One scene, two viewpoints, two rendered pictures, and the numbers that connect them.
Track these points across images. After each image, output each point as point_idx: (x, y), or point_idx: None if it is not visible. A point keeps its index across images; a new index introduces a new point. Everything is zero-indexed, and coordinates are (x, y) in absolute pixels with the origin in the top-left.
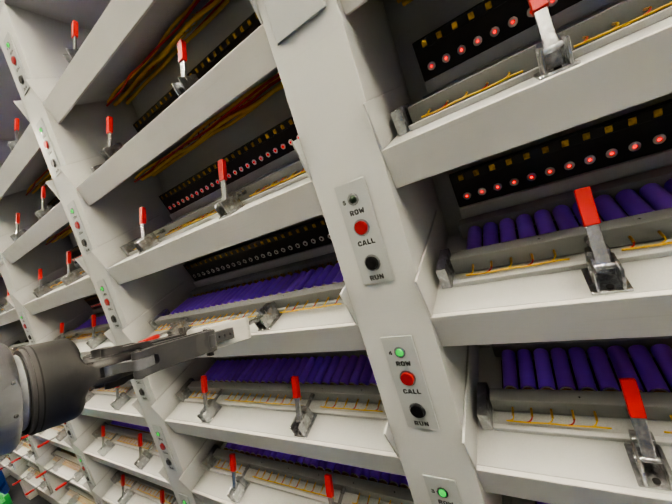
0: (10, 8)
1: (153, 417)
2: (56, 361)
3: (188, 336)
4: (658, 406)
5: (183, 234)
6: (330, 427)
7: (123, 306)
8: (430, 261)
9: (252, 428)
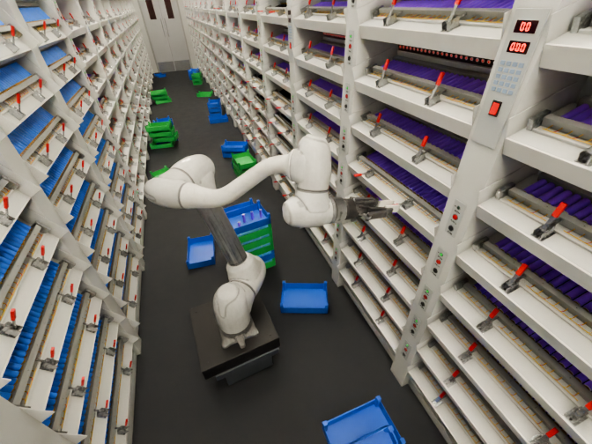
0: None
1: (340, 191)
2: (352, 209)
3: (381, 211)
4: (504, 321)
5: (393, 148)
6: (406, 250)
7: (350, 144)
8: (475, 239)
9: (379, 228)
